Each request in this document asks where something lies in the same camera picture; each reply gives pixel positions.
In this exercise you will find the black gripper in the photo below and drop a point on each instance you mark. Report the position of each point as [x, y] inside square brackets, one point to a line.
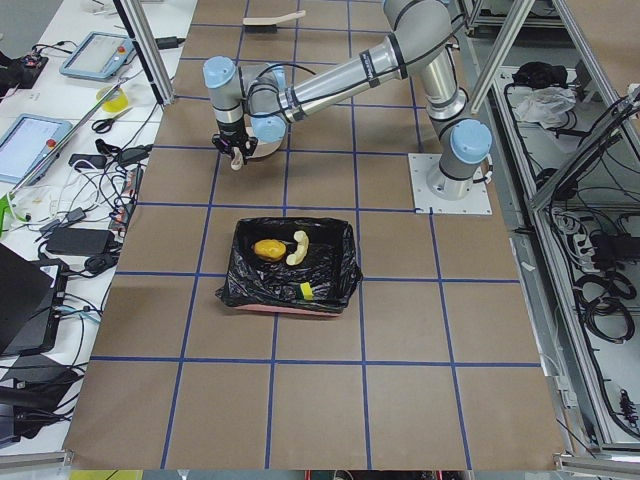
[231, 137]

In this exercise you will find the beige dustpan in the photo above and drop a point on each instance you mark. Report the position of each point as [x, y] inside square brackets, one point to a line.
[253, 150]

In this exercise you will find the white hand brush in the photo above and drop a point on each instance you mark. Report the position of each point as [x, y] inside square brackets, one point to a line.
[269, 24]

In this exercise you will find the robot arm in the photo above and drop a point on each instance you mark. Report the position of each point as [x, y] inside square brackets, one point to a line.
[253, 104]

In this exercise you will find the black lined trash bin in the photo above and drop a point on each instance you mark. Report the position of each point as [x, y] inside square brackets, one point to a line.
[330, 266]

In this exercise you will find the black power adapter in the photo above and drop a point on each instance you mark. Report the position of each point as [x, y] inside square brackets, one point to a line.
[170, 42]

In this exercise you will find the yellow tape roll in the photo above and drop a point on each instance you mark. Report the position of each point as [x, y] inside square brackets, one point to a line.
[117, 101]

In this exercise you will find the yellow brown potato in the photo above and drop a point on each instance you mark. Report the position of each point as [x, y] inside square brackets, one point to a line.
[270, 250]

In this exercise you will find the pale banana peel piece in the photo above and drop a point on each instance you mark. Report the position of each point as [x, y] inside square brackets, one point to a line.
[302, 241]

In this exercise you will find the far teach pendant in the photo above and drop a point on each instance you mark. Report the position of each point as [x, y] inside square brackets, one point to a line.
[98, 57]

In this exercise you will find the teach pendant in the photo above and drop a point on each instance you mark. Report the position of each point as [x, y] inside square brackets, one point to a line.
[98, 57]
[28, 140]

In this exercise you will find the green sponge piece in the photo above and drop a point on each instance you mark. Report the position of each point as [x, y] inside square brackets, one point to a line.
[304, 291]

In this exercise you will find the black power brick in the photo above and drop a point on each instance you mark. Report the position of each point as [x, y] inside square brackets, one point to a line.
[79, 241]

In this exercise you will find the near teach pendant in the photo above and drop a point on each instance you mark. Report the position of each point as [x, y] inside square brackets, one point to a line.
[28, 140]

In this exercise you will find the black laptop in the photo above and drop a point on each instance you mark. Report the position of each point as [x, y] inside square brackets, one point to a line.
[32, 293]

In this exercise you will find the white crumpled cloth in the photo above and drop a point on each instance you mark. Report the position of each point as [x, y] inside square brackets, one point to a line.
[549, 107]

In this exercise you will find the black handled scissors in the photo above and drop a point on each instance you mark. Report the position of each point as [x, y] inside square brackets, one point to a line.
[105, 125]

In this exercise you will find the aluminium frame post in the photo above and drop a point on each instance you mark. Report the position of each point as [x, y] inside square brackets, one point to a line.
[139, 32]

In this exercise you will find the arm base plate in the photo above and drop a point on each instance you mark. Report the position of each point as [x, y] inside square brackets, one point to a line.
[434, 193]

